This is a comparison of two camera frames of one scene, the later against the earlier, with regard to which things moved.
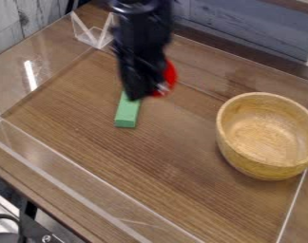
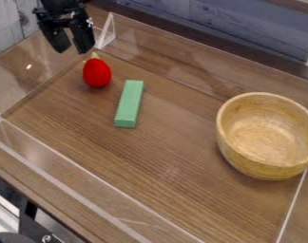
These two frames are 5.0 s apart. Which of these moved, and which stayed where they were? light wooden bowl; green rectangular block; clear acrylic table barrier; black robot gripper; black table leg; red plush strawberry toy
Moved: red plush strawberry toy; black robot gripper
Stayed: green rectangular block; black table leg; light wooden bowl; clear acrylic table barrier
